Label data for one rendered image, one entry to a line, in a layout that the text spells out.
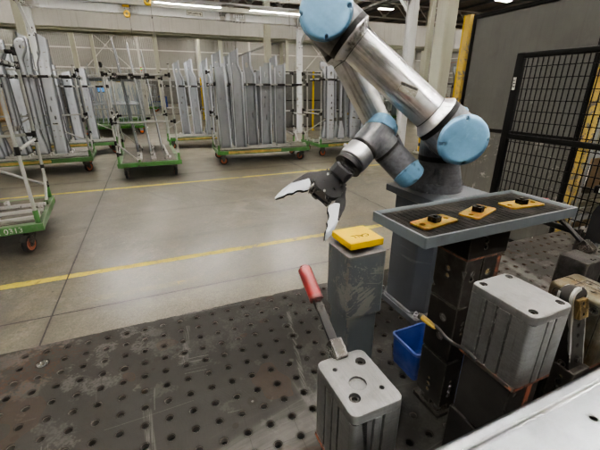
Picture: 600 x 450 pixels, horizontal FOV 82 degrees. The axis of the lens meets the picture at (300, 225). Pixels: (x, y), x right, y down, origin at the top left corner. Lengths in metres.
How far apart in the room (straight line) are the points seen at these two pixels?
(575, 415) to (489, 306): 0.15
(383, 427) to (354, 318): 0.19
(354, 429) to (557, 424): 0.26
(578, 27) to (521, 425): 2.93
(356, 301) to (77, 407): 0.71
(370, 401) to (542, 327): 0.25
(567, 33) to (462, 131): 2.43
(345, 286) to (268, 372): 0.47
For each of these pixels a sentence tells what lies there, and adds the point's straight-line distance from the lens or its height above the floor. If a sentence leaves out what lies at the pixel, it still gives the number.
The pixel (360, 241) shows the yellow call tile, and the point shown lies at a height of 1.16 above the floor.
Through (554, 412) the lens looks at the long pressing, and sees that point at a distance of 0.58.
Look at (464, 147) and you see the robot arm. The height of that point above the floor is 1.25.
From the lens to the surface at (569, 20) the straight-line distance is 3.29.
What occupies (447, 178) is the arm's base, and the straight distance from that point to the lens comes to 1.05.
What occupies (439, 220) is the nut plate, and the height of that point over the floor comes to 1.17.
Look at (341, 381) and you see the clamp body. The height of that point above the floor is 1.06.
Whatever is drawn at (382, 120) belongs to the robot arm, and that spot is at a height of 1.30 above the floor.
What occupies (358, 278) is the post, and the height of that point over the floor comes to 1.10.
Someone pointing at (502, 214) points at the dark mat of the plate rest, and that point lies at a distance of 0.73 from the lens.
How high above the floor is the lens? 1.37
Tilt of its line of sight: 21 degrees down
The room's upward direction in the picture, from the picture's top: straight up
